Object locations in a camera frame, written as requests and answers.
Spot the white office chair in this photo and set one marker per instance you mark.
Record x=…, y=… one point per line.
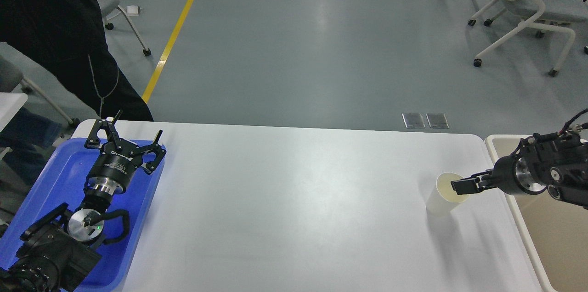
x=542, y=15

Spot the beige plastic bin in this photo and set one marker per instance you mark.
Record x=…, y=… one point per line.
x=555, y=235

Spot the white side table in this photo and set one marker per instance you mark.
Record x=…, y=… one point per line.
x=10, y=103

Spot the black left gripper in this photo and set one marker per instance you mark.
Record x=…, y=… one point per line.
x=120, y=158

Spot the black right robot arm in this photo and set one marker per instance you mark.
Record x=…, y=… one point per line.
x=556, y=163

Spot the blue plastic tray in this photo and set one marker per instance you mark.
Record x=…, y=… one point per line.
x=62, y=181

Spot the person in black clothes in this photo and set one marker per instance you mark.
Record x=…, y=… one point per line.
x=67, y=38

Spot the white paper cup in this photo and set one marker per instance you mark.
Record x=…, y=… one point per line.
x=443, y=198

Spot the seated person blue jeans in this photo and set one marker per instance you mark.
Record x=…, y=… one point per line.
x=23, y=134

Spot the left floor outlet plate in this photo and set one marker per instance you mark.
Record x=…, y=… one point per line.
x=413, y=120

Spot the grey chair at left edge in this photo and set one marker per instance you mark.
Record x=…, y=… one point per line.
x=11, y=77

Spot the right floor outlet plate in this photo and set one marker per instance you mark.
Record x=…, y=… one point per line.
x=437, y=121

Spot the floor outlet plate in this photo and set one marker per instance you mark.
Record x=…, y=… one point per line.
x=413, y=120
x=437, y=121

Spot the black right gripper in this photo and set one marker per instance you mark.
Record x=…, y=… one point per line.
x=510, y=174

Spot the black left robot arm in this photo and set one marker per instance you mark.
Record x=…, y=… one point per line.
x=79, y=225

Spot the grey chair with white frame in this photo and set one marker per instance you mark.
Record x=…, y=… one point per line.
x=107, y=7

